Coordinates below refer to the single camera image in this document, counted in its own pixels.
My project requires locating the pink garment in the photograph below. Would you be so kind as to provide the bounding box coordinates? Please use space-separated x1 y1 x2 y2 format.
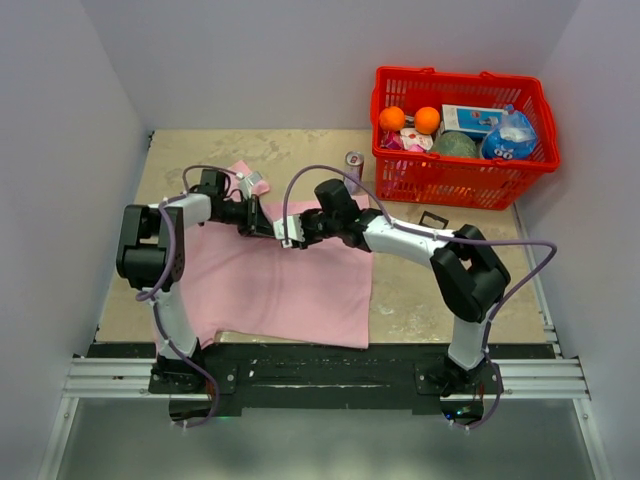
151 159 374 356

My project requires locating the orange fruit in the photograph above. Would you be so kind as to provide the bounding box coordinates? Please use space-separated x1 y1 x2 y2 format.
414 107 441 135
378 106 406 132

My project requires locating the left orange fruit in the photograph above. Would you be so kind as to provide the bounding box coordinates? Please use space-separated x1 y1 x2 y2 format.
378 106 406 132

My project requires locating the right orange fruit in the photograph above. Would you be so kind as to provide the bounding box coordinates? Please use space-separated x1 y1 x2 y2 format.
414 107 441 135

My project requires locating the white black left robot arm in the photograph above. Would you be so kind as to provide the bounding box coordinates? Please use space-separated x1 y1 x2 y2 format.
116 166 273 396

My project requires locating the red plastic shopping basket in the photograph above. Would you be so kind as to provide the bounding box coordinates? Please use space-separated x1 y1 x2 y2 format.
370 66 561 210

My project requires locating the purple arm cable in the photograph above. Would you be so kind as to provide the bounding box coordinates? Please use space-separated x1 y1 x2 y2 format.
282 164 559 432
134 164 246 429

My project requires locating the small black square frame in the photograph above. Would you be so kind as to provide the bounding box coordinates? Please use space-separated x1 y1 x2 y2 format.
419 210 449 229

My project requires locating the aluminium rail frame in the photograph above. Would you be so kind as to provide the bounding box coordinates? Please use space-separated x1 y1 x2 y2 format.
37 204 614 480

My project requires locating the green melon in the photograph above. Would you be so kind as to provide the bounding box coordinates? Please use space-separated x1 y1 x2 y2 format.
430 131 478 158

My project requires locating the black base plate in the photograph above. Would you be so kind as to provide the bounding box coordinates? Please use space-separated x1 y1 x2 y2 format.
87 342 556 419

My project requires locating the blue plastic bag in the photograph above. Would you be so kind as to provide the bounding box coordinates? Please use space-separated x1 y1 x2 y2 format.
479 105 538 161

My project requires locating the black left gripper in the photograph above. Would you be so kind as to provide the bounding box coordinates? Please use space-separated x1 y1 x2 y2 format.
214 194 278 239

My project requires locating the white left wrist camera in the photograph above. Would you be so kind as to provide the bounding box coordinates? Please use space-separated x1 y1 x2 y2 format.
238 172 269 198

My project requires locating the pink white snack packet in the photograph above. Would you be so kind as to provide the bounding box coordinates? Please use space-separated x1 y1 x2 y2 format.
381 128 434 153

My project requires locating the white blue carton box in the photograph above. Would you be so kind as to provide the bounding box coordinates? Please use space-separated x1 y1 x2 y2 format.
438 104 507 141

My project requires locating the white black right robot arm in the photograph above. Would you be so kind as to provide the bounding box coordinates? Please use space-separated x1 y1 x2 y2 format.
286 179 511 397

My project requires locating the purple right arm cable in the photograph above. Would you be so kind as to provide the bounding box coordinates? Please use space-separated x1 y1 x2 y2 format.
282 164 559 432

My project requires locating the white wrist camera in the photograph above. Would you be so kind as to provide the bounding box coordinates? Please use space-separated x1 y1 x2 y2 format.
273 214 305 248
238 172 269 198

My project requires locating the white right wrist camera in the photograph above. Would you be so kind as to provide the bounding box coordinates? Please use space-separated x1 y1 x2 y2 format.
273 214 305 248

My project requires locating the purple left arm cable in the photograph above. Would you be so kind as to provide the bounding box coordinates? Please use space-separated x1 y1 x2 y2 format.
134 164 246 429

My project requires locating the red soda can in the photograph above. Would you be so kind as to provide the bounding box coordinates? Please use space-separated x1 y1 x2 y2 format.
343 151 364 195

